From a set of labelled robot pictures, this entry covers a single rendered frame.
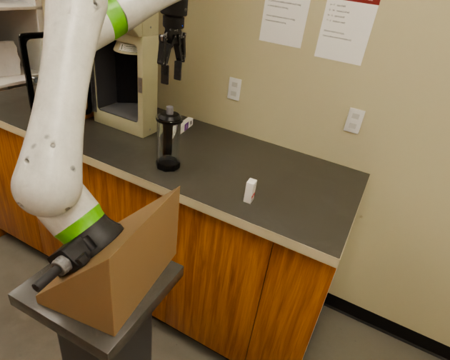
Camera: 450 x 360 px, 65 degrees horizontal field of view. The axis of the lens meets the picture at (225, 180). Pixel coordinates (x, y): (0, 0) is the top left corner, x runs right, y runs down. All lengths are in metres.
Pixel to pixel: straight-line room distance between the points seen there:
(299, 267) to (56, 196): 0.88
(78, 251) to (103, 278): 0.12
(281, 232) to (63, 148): 0.78
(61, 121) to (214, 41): 1.31
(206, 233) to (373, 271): 1.06
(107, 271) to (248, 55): 1.37
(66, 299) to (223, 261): 0.72
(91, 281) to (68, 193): 0.20
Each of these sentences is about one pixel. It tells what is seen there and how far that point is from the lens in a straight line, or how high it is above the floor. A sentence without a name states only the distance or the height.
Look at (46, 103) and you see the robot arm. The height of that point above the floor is 1.43.
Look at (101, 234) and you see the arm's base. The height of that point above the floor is 1.12.
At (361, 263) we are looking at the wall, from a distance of 2.14.
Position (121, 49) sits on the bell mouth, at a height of 1.33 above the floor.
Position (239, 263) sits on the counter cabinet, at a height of 0.71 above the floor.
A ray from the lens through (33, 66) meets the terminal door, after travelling 1.74.
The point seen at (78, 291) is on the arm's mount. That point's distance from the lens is 0.88.
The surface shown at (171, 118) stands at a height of 1.18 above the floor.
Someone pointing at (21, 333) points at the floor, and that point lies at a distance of 2.21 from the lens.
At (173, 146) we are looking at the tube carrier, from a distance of 1.46.
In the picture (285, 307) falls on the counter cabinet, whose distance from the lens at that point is 1.48.
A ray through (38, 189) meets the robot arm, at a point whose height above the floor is 1.31.
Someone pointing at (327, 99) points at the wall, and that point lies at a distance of 1.78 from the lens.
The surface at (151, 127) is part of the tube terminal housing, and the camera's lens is 1.83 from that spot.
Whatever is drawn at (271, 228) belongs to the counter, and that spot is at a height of 0.94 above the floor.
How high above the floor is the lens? 1.69
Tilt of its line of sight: 31 degrees down
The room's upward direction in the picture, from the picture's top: 8 degrees clockwise
